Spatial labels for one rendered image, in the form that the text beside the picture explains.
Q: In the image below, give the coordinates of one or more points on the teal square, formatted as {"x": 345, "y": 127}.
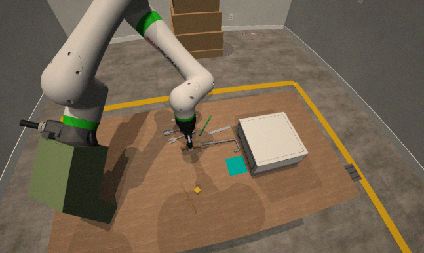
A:
{"x": 236, "y": 165}

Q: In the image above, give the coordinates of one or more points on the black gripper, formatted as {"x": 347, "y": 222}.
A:
{"x": 188, "y": 132}

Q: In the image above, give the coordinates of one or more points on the yellow cube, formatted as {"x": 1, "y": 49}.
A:
{"x": 197, "y": 190}

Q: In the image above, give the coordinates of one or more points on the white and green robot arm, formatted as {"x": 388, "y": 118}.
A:
{"x": 69, "y": 80}

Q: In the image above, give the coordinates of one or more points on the grey metal spoon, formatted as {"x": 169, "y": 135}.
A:
{"x": 166, "y": 132}

